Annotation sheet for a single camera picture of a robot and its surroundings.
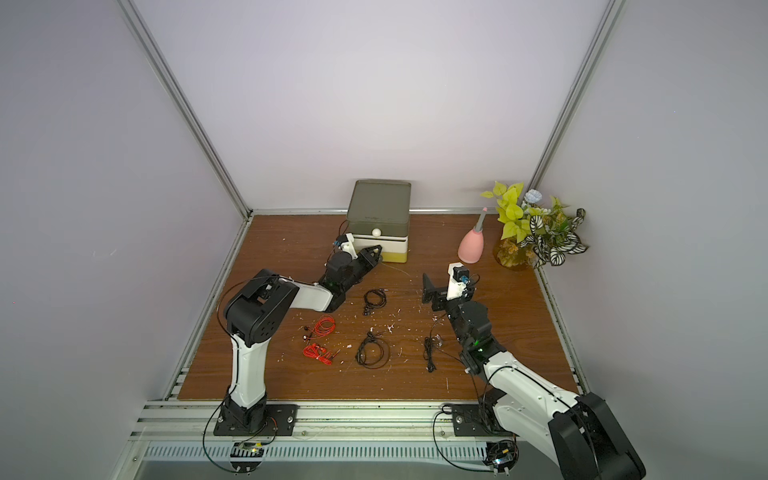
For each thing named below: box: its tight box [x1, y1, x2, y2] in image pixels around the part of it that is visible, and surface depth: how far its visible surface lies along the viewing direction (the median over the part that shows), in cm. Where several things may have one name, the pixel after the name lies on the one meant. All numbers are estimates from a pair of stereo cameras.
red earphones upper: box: [302, 315, 337, 341], surface depth 90 cm
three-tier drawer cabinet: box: [347, 180, 411, 263], surface depth 96 cm
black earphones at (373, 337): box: [356, 326, 390, 370], surface depth 85 cm
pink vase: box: [458, 208, 488, 264], surface depth 102 cm
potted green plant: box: [480, 181, 589, 271], surface depth 87 cm
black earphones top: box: [363, 288, 389, 316], surface depth 97 cm
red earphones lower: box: [302, 343, 341, 365], surface depth 85 cm
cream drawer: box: [353, 234, 409, 253], surface depth 97 cm
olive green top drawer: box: [347, 211, 410, 237], surface depth 94 cm
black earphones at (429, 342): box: [423, 325, 448, 373], surface depth 86 cm
